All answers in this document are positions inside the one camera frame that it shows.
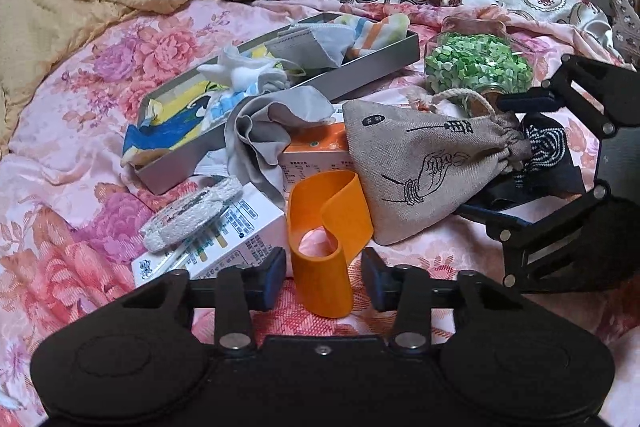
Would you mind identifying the black dotted sock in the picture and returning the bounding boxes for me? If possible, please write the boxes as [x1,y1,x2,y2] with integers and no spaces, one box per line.
[466,113,585,211]

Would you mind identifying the white cloth bandage roll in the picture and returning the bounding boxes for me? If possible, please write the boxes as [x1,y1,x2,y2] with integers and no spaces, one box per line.
[140,176,243,253]

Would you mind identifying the beige drawstring linen pouch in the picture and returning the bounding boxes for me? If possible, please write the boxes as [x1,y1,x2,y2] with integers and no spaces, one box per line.
[343,87,532,246]

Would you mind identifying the grey cloth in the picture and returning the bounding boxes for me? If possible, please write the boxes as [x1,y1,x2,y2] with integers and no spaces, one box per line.
[224,86,334,208]

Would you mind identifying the striped pastel towel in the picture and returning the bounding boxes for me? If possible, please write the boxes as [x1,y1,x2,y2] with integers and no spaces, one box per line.
[333,13,410,58]

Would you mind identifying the white blue baby cloth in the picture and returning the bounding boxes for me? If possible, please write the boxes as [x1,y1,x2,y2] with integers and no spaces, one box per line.
[196,46,300,134]

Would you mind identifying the orange white medicine box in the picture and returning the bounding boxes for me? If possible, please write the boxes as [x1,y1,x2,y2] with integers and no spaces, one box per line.
[279,122,354,192]

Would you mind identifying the grey tray with cartoon towel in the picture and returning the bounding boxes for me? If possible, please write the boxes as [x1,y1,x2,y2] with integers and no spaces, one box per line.
[122,13,420,199]

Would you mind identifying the pink floral bedsheet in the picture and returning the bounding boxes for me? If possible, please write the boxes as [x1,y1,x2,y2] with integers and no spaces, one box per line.
[1,0,639,426]

